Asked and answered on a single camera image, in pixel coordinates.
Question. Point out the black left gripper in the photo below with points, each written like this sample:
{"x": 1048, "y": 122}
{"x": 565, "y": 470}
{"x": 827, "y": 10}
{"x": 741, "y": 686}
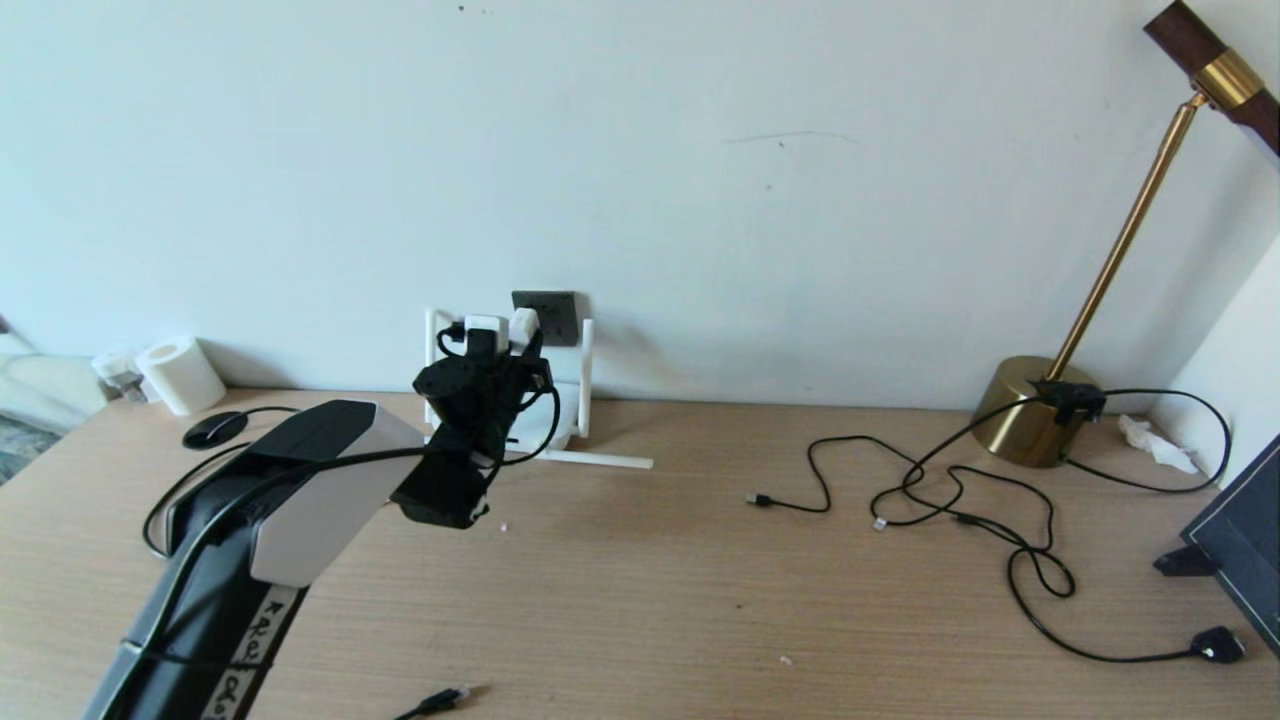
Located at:
{"x": 480, "y": 405}

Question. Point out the white power adapter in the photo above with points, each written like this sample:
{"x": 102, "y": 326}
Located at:
{"x": 525, "y": 323}

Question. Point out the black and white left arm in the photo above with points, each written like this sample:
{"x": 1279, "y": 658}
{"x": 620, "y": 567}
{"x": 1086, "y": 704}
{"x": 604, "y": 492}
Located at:
{"x": 320, "y": 510}

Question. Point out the white router with antennas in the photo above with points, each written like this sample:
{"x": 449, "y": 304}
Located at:
{"x": 585, "y": 390}

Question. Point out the black round desk grommet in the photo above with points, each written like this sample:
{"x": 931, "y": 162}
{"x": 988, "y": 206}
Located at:
{"x": 213, "y": 430}

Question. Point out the white paper roll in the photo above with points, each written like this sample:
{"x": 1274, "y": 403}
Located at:
{"x": 182, "y": 378}

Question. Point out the brass desk lamp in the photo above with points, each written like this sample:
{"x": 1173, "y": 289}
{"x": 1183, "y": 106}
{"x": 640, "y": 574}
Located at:
{"x": 1024, "y": 420}

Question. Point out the pale background furniture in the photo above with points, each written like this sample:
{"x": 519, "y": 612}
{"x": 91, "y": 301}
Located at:
{"x": 45, "y": 392}

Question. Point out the crumpled white tissue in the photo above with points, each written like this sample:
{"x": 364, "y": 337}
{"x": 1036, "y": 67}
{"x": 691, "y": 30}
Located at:
{"x": 1158, "y": 445}

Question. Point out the grey wall power socket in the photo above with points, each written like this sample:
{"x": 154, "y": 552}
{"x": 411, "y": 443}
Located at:
{"x": 560, "y": 320}

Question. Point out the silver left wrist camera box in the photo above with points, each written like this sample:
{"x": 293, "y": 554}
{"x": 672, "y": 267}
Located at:
{"x": 485, "y": 325}

